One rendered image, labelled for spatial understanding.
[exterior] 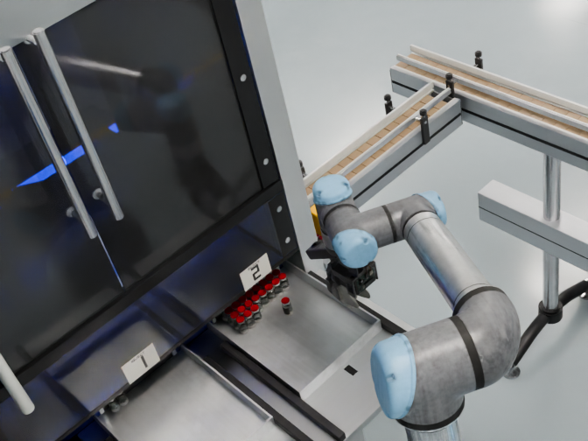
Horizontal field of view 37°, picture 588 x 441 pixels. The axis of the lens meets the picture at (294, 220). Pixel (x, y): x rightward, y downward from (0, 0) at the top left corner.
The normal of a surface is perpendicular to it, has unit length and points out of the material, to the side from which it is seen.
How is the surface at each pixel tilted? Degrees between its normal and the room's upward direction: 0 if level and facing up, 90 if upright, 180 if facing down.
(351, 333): 0
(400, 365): 25
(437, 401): 83
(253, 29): 90
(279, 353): 0
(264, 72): 90
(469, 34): 0
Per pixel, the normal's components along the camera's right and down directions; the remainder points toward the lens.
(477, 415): -0.18, -0.73
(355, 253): 0.26, 0.61
